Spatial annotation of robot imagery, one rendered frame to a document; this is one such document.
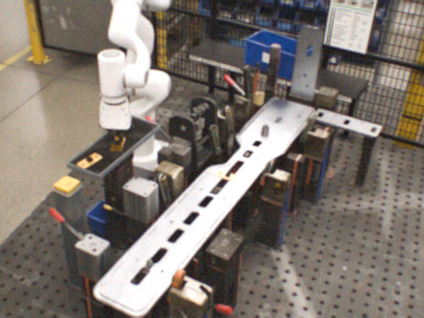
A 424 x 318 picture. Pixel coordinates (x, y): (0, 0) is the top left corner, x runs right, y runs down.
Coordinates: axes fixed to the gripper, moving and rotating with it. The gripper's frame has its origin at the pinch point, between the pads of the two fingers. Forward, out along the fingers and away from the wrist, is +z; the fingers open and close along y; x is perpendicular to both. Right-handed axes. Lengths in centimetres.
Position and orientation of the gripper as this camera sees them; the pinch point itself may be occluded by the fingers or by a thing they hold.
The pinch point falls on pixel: (117, 137)
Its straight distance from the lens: 198.5
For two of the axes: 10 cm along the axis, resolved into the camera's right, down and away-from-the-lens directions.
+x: 0.7, -5.8, 8.1
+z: -0.3, 8.1, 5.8
